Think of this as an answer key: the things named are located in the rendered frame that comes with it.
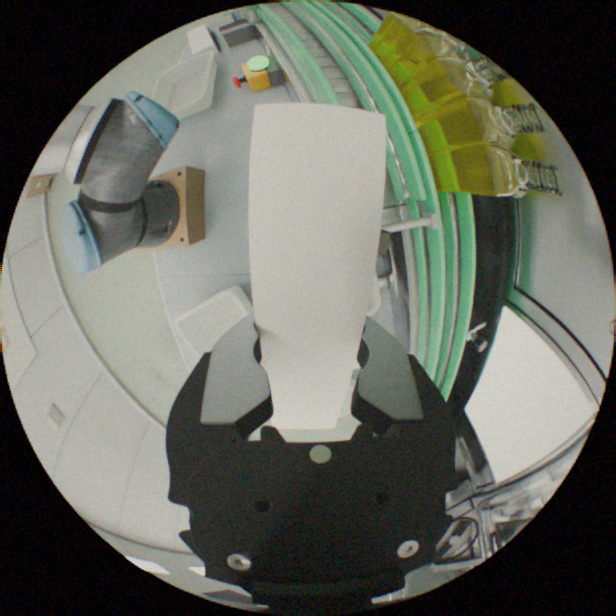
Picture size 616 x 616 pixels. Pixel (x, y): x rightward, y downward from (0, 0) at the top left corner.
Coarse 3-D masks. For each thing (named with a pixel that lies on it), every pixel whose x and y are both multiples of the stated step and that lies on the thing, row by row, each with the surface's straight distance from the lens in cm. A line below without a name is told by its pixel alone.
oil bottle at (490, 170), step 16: (432, 160) 30; (448, 160) 28; (464, 160) 26; (480, 160) 24; (496, 160) 23; (512, 160) 23; (448, 176) 28; (464, 176) 26; (480, 176) 24; (496, 176) 23; (512, 176) 23; (464, 192) 27; (480, 192) 25; (496, 192) 23; (512, 192) 23
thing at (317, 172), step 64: (256, 128) 10; (320, 128) 10; (384, 128) 11; (256, 192) 9; (320, 192) 9; (256, 256) 10; (320, 256) 9; (256, 320) 11; (320, 320) 11; (320, 384) 14
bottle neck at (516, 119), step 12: (504, 108) 24; (516, 108) 23; (528, 108) 23; (504, 120) 24; (516, 120) 23; (528, 120) 23; (540, 120) 25; (516, 132) 25; (528, 132) 24; (540, 132) 23
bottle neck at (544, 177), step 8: (520, 160) 24; (520, 168) 23; (528, 168) 22; (536, 168) 22; (544, 168) 22; (552, 168) 21; (520, 176) 23; (528, 176) 22; (536, 176) 22; (544, 176) 22; (552, 176) 21; (560, 176) 23; (528, 184) 23; (536, 184) 22; (544, 184) 22; (552, 184) 21; (560, 184) 23; (544, 192) 23; (552, 192) 22; (560, 192) 22
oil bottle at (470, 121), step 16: (432, 112) 29; (448, 112) 27; (464, 112) 25; (480, 112) 24; (496, 112) 24; (432, 128) 29; (448, 128) 27; (464, 128) 25; (480, 128) 24; (496, 128) 23; (432, 144) 30; (448, 144) 28; (464, 144) 26; (480, 144) 25; (496, 144) 25; (512, 144) 26
